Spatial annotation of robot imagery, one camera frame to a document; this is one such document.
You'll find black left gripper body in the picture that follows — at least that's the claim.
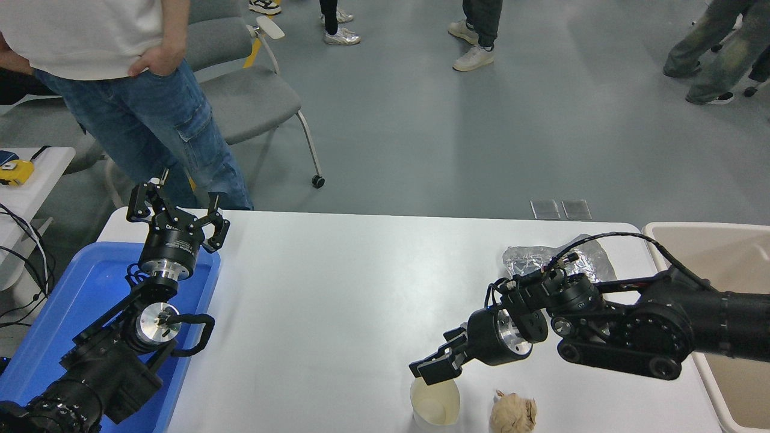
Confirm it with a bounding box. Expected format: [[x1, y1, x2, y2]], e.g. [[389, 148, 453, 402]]
[[139, 220, 206, 279]]

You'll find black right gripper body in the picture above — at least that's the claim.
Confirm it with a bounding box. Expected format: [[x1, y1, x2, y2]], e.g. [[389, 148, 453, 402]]
[[466, 307, 513, 367]]

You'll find white paper cup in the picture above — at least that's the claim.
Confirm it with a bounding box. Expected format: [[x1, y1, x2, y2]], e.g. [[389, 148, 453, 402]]
[[410, 374, 461, 430]]

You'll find person's hand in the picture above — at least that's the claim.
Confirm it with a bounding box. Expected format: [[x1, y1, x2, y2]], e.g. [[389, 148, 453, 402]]
[[128, 46, 182, 78]]

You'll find crumpled tan paper ball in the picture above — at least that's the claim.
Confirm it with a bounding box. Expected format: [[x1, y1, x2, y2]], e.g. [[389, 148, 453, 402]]
[[489, 390, 537, 433]]

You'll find crumpled silver foil tray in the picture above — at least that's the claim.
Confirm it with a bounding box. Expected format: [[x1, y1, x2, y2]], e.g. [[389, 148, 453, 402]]
[[503, 235, 618, 286]]

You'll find blue plastic tray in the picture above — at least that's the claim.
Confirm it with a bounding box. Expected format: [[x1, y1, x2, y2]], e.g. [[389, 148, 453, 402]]
[[0, 242, 221, 433]]

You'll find white side table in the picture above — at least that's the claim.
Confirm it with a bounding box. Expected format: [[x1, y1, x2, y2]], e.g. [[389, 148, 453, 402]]
[[0, 147, 76, 290]]

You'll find grey chair with castors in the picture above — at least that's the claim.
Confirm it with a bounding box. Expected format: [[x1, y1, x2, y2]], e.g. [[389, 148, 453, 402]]
[[107, 0, 327, 208]]

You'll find yellow handheld device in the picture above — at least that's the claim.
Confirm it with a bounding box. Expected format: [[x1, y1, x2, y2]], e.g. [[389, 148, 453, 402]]
[[0, 159, 35, 188]]

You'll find large pale plastic bin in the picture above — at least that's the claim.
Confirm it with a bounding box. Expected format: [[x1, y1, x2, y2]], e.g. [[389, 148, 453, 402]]
[[642, 222, 770, 433]]

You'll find black cables bundle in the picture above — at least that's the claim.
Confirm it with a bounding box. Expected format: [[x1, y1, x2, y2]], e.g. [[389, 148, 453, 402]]
[[0, 203, 57, 329]]

